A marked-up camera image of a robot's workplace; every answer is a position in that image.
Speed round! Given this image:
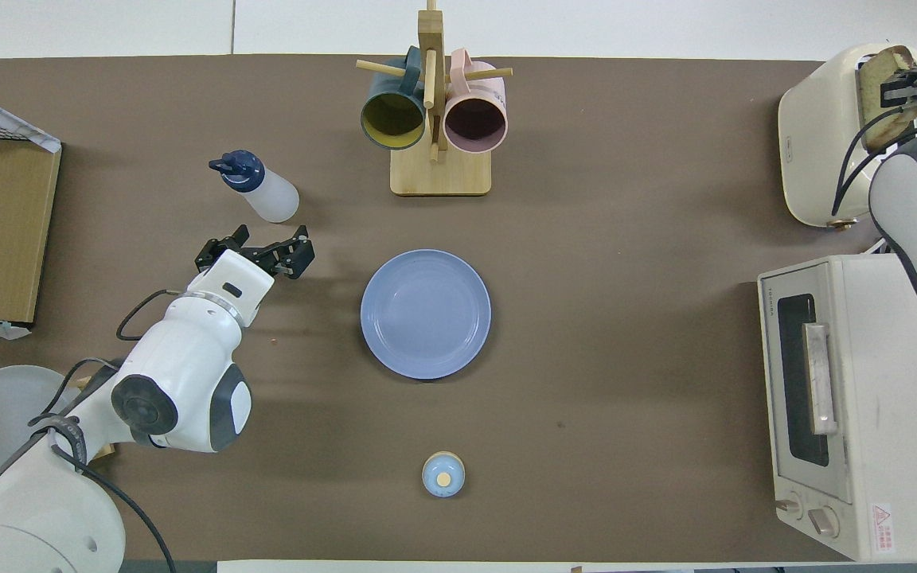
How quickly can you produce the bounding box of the cream two-slot toaster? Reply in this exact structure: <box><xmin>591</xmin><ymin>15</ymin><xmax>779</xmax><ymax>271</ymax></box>
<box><xmin>778</xmin><ymin>43</ymin><xmax>917</xmax><ymax>229</ymax></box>

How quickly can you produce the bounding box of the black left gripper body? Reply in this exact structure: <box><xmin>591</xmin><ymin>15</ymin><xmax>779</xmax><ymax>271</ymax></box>
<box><xmin>228</xmin><ymin>243</ymin><xmax>284</xmax><ymax>275</ymax></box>

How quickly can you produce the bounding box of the white toaster oven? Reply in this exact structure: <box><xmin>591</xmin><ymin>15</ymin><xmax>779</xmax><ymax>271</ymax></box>
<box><xmin>757</xmin><ymin>255</ymin><xmax>917</xmax><ymax>562</ymax></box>

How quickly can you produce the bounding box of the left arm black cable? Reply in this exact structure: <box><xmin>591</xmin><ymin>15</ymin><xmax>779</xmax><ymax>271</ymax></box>
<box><xmin>0</xmin><ymin>288</ymin><xmax>189</xmax><ymax>573</ymax></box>

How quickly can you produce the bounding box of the brown table mat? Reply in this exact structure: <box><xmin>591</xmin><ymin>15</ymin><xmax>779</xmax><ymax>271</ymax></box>
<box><xmin>0</xmin><ymin>54</ymin><xmax>917</xmax><ymax>562</ymax></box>

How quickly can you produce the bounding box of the wooden mug tree stand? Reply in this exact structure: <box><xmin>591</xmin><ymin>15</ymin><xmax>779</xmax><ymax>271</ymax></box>
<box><xmin>356</xmin><ymin>0</ymin><xmax>513</xmax><ymax>197</ymax></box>

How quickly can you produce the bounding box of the pink mug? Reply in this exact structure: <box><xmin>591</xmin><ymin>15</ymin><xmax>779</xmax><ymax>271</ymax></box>
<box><xmin>443</xmin><ymin>48</ymin><xmax>509</xmax><ymax>154</ymax></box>

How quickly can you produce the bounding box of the dark teal mug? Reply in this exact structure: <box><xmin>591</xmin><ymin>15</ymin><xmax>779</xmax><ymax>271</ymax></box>
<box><xmin>360</xmin><ymin>45</ymin><xmax>427</xmax><ymax>151</ymax></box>

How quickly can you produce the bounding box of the clear squeeze bottle blue cap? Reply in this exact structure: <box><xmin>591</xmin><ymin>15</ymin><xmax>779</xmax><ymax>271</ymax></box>
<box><xmin>209</xmin><ymin>150</ymin><xmax>300</xmax><ymax>224</ymax></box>

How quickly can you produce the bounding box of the toasted bread slice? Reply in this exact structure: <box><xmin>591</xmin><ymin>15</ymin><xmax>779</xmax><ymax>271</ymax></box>
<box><xmin>858</xmin><ymin>46</ymin><xmax>917</xmax><ymax>152</ymax></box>

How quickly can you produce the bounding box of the wooden shelf with wire frame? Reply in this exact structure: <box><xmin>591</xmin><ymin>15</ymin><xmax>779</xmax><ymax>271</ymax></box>
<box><xmin>0</xmin><ymin>103</ymin><xmax>63</xmax><ymax>323</ymax></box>

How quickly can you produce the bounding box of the blue round plate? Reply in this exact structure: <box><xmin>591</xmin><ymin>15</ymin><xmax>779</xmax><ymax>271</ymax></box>
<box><xmin>360</xmin><ymin>249</ymin><xmax>493</xmax><ymax>380</ymax></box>

